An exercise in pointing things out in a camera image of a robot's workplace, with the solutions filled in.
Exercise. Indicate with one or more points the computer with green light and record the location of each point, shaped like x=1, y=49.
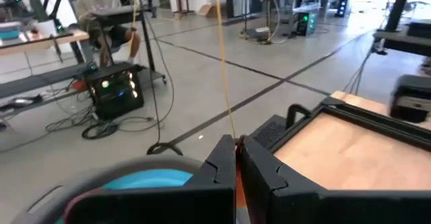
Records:
x=304, y=22

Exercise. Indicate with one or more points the wooden background table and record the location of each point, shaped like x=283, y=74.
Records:
x=40, y=42

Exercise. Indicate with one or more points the black aluminium table frame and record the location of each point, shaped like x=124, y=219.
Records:
x=370, y=121

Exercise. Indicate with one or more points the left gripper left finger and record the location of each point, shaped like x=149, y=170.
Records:
x=208, y=197

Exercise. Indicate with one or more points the black background table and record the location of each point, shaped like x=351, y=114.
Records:
x=400, y=39

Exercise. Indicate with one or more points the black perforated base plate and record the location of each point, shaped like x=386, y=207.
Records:
x=269, y=131

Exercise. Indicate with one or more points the black computer tower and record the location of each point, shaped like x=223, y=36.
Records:
x=114, y=96

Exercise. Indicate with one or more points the person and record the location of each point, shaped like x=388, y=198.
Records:
x=87, y=8

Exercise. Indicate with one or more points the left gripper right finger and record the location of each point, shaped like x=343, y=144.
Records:
x=276, y=197

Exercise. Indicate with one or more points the blue collapsible bowl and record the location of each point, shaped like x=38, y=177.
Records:
x=151, y=178

